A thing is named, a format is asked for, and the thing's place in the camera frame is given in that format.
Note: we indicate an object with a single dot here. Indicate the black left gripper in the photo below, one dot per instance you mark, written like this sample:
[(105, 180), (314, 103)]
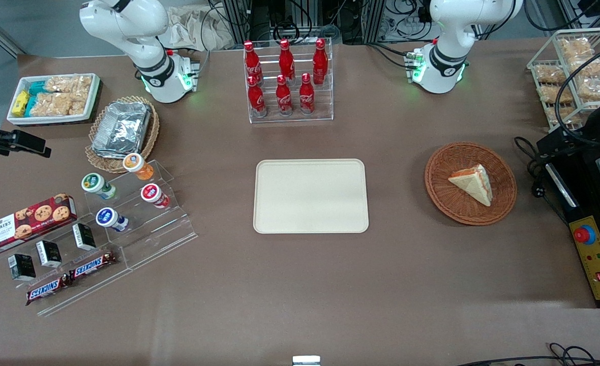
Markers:
[(596, 123)]

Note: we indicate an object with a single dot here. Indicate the triangle sandwich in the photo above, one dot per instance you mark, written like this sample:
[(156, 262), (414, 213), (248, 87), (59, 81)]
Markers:
[(475, 185)]

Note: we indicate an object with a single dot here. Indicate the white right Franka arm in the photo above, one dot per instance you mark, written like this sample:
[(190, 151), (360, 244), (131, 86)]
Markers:
[(127, 25)]

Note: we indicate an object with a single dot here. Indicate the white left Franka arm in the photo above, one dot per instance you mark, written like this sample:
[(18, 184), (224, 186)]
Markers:
[(452, 56)]

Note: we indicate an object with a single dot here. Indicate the light woven wicker basket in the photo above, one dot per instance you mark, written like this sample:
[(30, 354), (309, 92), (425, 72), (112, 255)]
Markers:
[(104, 165)]

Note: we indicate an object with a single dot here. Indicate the white rectangular snack tray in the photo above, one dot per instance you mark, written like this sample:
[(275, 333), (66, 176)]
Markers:
[(95, 96)]

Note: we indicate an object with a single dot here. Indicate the brown wicker basket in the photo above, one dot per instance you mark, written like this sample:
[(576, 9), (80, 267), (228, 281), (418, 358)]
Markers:
[(447, 198)]

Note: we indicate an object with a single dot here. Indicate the beige plastic tray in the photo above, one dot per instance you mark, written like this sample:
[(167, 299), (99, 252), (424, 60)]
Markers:
[(305, 198)]

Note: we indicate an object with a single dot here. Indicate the clear cracker snack pack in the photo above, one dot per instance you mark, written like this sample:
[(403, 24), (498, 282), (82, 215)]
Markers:
[(592, 67), (549, 95), (574, 48), (549, 73), (569, 116), (597, 89)]

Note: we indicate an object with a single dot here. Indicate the teal snack pack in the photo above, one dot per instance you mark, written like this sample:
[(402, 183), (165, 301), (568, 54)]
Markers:
[(30, 107), (38, 88)]

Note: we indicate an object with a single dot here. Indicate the yellow snack pack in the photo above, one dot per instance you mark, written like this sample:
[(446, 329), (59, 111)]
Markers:
[(20, 103)]

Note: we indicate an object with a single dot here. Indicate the clear rice cracker pack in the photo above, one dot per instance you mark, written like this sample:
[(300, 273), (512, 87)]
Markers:
[(56, 104), (68, 84)]

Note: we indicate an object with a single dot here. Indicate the black tabletop machine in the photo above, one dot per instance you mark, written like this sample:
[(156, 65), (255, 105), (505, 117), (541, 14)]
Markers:
[(584, 198)]

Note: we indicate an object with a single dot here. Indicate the green lid yogurt cup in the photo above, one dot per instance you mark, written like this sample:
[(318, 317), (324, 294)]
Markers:
[(95, 184)]

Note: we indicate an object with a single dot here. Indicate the red Walkers cookie box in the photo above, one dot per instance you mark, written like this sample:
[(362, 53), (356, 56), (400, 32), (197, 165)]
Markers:
[(25, 223)]

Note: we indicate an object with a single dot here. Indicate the stacked foil containers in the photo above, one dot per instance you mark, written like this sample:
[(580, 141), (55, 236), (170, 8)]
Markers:
[(122, 127)]

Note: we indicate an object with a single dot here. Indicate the red emergency stop button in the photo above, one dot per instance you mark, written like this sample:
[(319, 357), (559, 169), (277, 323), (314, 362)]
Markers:
[(583, 235)]

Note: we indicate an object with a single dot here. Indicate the small black box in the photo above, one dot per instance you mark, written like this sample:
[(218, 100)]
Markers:
[(49, 253), (22, 267), (84, 236)]

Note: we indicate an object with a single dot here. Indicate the blue lid yogurt cup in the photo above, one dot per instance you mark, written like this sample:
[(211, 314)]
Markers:
[(108, 218)]

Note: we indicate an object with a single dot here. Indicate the orange lid yogurt cup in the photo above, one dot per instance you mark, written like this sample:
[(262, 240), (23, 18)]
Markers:
[(136, 165)]

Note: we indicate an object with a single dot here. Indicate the grey metal bar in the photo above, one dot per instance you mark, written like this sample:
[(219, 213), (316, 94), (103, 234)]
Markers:
[(2, 35)]

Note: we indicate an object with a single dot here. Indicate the yellow control panel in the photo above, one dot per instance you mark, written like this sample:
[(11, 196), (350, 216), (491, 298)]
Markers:
[(599, 263)]

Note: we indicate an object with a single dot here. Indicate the red lid yogurt cup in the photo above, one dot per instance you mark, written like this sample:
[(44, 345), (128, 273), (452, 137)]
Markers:
[(152, 194)]

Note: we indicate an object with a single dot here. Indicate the Snickers chocolate bar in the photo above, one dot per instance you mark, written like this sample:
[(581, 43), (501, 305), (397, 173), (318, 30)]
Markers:
[(94, 264), (48, 290)]

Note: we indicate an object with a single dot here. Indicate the clear acrylic step stand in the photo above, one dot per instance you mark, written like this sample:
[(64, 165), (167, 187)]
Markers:
[(91, 290), (162, 229)]

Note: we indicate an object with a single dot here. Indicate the beige crumpled cloth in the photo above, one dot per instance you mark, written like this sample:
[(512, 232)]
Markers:
[(193, 30)]

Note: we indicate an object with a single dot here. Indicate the red cola bottle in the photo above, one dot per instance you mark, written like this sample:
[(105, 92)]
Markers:
[(306, 96), (320, 61), (286, 61), (283, 99), (257, 99), (251, 63)]

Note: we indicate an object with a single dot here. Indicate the black equipment rack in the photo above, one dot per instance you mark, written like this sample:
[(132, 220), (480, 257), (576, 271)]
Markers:
[(239, 15)]

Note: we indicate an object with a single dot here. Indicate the clear acrylic bottle rack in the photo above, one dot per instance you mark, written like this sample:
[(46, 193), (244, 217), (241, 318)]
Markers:
[(290, 120)]

